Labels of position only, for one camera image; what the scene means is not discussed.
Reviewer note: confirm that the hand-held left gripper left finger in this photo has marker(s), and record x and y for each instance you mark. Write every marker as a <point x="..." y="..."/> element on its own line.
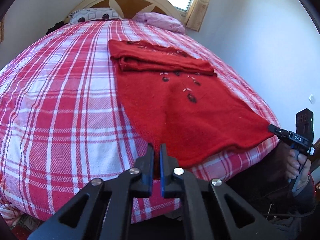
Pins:
<point x="147" y="170"/>

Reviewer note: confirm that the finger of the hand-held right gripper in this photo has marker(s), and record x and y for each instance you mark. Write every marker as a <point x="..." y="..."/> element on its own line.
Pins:
<point x="276" y="130"/>

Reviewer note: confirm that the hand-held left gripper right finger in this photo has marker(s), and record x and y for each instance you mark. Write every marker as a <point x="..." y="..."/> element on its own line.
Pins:
<point x="163" y="170"/>

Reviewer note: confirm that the red embroidered sweater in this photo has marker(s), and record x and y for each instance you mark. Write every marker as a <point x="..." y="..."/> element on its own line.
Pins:
<point x="187" y="120"/>

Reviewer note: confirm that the person's right forearm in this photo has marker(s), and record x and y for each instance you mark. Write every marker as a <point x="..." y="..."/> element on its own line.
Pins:
<point x="306" y="192"/>

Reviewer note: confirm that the person's right hand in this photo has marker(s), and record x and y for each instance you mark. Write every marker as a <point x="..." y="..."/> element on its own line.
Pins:
<point x="294" y="162"/>

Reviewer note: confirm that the bed with red plaid sheet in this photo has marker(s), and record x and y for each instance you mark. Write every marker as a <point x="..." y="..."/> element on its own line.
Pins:
<point x="62" y="105"/>

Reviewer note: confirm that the printed red blanket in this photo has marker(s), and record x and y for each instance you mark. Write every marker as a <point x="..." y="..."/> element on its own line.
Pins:
<point x="25" y="223"/>

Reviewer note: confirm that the narrow yellow curtain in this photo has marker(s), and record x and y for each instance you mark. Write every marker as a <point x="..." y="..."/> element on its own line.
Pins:
<point x="200" y="7"/>

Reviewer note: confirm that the pink floral pillow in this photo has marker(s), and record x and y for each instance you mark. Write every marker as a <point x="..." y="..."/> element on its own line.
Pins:
<point x="162" y="22"/>

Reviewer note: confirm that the white patterned pillow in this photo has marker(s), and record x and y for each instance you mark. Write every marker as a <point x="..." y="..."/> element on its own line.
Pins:
<point x="92" y="14"/>

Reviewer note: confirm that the dark cloth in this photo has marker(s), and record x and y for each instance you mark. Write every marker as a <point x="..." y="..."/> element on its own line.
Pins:
<point x="55" y="27"/>

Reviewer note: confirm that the white wall outlet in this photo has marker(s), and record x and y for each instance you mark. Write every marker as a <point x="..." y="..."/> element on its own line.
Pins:
<point x="311" y="99"/>

